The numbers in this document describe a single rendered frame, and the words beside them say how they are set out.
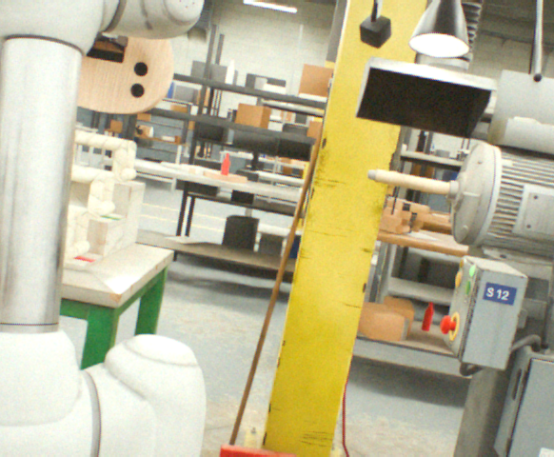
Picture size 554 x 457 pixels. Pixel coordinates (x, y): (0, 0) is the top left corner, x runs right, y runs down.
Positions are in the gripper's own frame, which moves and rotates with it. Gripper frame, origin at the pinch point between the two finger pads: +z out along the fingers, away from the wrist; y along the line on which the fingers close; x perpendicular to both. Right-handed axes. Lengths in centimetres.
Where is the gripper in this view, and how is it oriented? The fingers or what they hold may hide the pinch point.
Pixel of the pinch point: (107, 41)
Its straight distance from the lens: 192.3
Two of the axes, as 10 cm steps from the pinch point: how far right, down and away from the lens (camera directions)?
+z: 0.5, -1.1, 9.9
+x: 1.9, -9.8, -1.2
